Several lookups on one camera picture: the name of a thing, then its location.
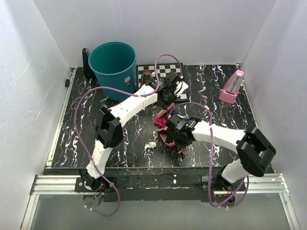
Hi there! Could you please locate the pink dustpan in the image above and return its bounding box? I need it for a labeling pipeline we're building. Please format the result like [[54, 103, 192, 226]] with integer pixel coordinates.
[[157, 127, 188, 155]]

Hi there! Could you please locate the pink hand brush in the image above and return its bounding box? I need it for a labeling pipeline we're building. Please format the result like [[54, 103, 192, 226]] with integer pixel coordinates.
[[156, 103, 175, 118]]

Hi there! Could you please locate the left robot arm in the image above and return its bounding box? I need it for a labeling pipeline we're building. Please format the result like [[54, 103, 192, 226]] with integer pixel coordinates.
[[79, 71, 188, 192]]

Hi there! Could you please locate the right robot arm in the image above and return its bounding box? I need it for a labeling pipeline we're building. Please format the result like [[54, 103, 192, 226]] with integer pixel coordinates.
[[166, 115, 276, 191]]

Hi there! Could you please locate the black and white chessboard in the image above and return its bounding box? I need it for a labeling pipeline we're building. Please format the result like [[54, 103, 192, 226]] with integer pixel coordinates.
[[136, 63, 190, 103]]

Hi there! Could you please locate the brown wooden metronome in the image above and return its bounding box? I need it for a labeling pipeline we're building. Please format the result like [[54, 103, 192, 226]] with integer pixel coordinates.
[[140, 69, 152, 87]]

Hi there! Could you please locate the white paper scrap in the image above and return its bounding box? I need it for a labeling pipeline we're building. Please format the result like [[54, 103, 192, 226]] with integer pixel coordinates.
[[144, 142, 156, 150]]

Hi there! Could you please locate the teal plastic bucket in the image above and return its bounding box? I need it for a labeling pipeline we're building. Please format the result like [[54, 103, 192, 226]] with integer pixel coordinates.
[[88, 42, 138, 93]]

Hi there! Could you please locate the pink metronome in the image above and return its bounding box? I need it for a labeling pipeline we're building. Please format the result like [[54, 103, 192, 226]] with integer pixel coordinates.
[[219, 70, 244, 104]]

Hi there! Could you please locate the black metronome behind bucket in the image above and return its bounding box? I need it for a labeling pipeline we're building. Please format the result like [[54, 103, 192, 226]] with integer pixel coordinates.
[[82, 48, 96, 79]]

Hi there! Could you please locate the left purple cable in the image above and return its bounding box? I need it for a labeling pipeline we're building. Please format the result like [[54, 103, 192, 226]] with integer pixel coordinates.
[[73, 54, 184, 217]]

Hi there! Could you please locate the purple cable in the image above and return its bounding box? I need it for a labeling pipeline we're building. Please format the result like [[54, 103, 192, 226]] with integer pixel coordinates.
[[73, 54, 184, 217], [172, 102, 249, 208]]

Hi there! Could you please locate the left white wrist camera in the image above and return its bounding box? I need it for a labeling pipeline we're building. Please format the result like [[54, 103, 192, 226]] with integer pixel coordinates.
[[174, 81, 189, 97]]

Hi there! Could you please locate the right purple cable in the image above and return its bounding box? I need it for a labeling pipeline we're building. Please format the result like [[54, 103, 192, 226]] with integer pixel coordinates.
[[172, 102, 249, 208]]

